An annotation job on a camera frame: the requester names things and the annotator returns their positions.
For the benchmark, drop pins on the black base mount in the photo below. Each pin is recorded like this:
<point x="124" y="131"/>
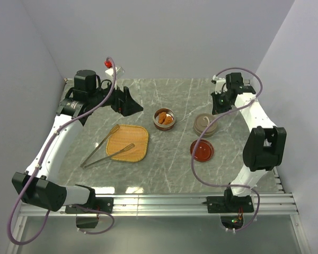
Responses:
<point x="88" y="215"/>
<point x="232" y="208"/>

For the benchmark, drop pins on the brown round lid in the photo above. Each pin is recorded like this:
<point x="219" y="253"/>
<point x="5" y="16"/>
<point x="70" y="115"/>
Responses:
<point x="203" y="120"/>

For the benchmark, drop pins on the fried chicken drumstick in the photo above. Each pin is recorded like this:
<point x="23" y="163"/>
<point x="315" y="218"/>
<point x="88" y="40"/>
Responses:
<point x="161" y="117"/>
<point x="168" y="120"/>

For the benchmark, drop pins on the woven bamboo tray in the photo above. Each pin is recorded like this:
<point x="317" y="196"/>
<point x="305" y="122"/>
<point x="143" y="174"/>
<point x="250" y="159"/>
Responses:
<point x="129" y="134"/>

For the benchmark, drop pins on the aluminium frame rail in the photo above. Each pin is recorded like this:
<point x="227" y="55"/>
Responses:
<point x="175" y="223"/>

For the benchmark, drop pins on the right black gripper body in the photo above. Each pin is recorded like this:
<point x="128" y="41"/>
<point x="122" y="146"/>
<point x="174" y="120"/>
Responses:
<point x="221" y="103"/>

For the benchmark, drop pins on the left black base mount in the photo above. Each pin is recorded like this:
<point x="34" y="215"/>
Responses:
<point x="88" y="215"/>

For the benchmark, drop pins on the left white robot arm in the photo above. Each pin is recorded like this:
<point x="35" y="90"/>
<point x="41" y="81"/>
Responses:
<point x="37" y="185"/>

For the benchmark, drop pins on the metal tongs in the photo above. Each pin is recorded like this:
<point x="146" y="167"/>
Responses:
<point x="86" y="164"/>

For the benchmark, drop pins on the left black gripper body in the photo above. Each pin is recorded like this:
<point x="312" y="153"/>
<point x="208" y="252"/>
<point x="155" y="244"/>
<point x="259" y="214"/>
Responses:
<point x="116" y="103"/>

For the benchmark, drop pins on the brown-sided metal tin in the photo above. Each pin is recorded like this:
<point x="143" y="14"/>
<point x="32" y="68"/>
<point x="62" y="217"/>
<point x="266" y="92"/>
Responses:
<point x="210" y="132"/>

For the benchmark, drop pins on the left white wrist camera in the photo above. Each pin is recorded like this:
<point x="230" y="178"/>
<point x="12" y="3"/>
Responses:
<point x="113" y="71"/>

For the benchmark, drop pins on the red round lid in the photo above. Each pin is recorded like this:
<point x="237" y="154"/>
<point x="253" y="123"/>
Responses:
<point x="204" y="151"/>

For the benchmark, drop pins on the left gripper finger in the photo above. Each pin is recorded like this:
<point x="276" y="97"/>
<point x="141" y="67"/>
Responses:
<point x="127" y="95"/>
<point x="131" y="107"/>

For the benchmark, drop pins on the red-sided metal tin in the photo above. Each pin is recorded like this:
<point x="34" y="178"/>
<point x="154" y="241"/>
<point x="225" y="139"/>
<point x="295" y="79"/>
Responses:
<point x="161" y="126"/>

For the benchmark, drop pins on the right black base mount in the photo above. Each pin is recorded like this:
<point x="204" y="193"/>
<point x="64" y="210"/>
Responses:
<point x="232" y="208"/>

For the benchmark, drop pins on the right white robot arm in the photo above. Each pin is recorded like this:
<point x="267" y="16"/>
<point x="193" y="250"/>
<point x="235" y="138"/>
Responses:
<point x="264" y="148"/>

